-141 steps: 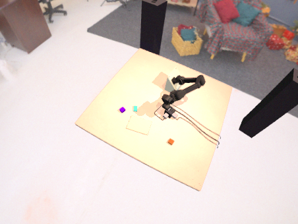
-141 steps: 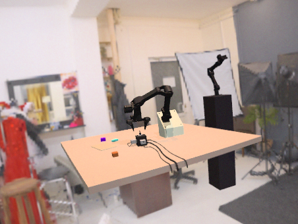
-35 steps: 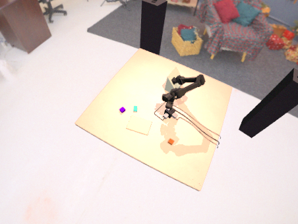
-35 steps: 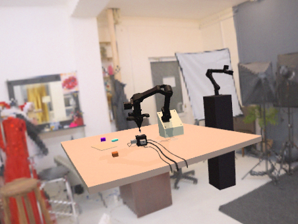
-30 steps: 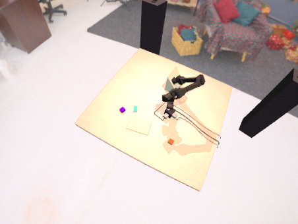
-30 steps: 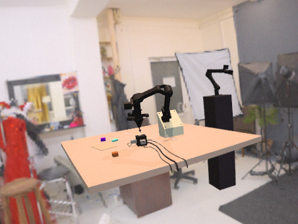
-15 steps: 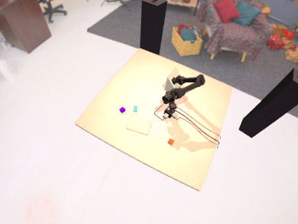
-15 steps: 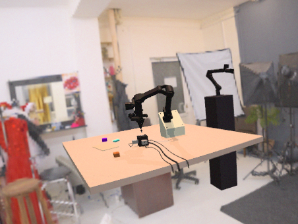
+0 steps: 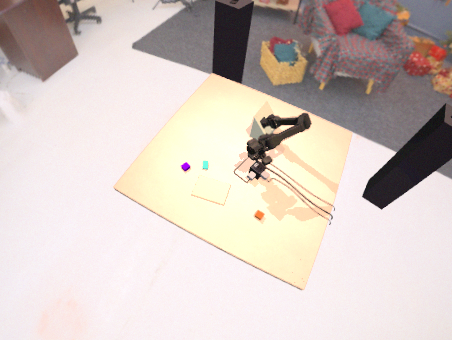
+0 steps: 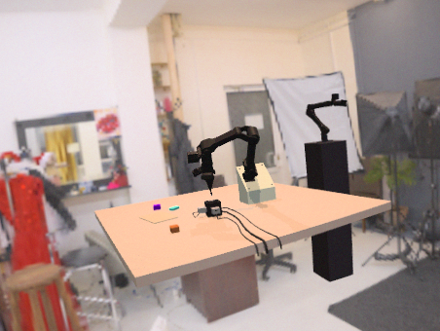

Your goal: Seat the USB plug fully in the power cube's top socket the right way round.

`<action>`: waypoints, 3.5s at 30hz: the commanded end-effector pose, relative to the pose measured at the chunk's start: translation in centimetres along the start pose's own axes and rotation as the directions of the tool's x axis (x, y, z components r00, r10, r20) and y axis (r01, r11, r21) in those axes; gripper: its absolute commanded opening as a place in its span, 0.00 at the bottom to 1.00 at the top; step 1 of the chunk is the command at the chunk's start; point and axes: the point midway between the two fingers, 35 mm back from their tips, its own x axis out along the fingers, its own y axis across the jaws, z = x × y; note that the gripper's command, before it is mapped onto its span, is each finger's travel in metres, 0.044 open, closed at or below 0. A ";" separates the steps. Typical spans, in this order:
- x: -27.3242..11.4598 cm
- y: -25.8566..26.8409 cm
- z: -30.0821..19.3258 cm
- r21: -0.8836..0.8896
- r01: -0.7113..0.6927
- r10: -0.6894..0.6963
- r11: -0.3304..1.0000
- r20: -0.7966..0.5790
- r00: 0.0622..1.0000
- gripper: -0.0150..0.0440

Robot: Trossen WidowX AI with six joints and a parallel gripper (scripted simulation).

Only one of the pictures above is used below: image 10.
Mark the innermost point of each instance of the small orange block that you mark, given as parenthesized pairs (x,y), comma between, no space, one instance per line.
(174,228)

